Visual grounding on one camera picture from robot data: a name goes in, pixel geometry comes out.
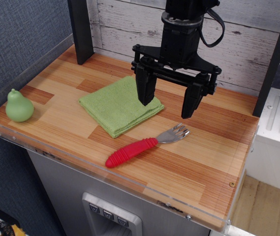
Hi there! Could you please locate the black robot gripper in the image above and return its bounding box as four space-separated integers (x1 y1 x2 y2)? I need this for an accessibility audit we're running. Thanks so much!
132 19 222 119

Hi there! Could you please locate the silver dispenser button panel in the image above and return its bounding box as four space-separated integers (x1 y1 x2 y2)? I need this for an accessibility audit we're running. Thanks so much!
82 192 143 236

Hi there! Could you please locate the dark frame post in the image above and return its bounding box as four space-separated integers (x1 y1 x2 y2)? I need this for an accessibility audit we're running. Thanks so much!
67 0 94 65
252 34 280 117

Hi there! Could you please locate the dark right frame post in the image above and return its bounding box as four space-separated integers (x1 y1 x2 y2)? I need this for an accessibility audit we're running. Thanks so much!
252 34 280 117

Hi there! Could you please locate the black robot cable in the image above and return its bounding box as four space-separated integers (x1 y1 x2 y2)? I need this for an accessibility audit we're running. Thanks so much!
198 9 225 48

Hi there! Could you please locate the white plastic sink unit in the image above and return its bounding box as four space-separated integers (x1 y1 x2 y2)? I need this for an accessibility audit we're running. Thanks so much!
245 88 280 189

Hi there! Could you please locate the green folded towel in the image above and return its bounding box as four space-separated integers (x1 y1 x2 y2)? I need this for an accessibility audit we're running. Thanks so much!
79 76 164 138

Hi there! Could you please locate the yellow black object corner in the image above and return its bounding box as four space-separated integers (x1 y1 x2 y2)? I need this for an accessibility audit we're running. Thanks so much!
0 221 27 236

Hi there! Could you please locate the dark left frame post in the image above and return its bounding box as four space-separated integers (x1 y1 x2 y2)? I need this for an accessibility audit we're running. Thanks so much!
67 0 94 65

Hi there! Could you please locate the silver toy fridge cabinet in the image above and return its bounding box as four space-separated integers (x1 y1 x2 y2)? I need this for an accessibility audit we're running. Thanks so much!
29 151 210 236

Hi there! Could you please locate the green plastic pear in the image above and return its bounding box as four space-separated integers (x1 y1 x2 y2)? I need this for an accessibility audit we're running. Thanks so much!
5 88 34 122

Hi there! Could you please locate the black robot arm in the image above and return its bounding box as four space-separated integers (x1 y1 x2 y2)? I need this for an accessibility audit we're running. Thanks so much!
132 0 225 119

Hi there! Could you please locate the red handled metal fork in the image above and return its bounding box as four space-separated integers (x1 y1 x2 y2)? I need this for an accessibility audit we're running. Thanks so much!
105 123 190 168

